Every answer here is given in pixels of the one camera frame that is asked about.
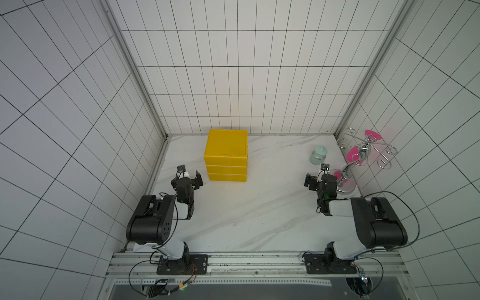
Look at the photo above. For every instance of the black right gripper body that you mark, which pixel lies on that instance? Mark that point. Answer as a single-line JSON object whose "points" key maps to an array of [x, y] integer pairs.
{"points": [[314, 182]]}

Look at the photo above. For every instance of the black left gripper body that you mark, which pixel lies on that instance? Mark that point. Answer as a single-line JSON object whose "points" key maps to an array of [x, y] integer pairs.
{"points": [[174, 183]]}

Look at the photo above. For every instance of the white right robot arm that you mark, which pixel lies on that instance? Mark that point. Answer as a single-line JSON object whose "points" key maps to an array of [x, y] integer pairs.
{"points": [[375, 221]]}

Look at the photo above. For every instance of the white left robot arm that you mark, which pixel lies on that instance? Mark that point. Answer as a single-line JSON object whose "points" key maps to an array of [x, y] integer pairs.
{"points": [[155, 219]]}

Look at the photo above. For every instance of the yellow plastic drawer cabinet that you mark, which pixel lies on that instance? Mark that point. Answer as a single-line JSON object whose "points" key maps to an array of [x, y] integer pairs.
{"points": [[226, 155]]}

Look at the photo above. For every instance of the green glass jar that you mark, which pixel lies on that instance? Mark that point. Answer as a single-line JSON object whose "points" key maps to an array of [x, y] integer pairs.
{"points": [[318, 155]]}

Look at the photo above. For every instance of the pink cup on stand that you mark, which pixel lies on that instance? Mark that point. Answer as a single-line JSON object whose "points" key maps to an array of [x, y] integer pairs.
{"points": [[356, 155]]}

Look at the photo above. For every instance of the chrome cup holder stand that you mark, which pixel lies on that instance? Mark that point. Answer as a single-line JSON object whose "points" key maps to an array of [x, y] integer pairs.
{"points": [[345, 178]]}

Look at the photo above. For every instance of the pink cup upper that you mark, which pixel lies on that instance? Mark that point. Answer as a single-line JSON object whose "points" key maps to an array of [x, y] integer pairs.
{"points": [[372, 135]]}

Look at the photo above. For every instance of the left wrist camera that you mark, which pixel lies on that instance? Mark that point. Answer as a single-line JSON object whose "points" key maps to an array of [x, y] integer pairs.
{"points": [[181, 172]]}

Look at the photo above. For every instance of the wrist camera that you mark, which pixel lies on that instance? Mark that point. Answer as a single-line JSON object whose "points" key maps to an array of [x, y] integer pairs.
{"points": [[181, 172], [324, 168]]}

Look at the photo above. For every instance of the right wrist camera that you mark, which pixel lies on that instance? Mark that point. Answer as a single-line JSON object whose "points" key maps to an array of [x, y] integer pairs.
{"points": [[324, 168]]}

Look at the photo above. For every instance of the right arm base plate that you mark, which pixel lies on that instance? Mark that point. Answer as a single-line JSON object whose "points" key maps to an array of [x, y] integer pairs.
{"points": [[321, 264]]}

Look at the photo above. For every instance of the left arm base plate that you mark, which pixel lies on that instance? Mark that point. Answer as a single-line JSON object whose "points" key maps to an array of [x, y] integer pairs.
{"points": [[193, 264]]}

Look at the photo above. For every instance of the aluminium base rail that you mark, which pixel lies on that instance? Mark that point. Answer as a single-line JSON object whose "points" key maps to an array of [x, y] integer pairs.
{"points": [[253, 264]]}

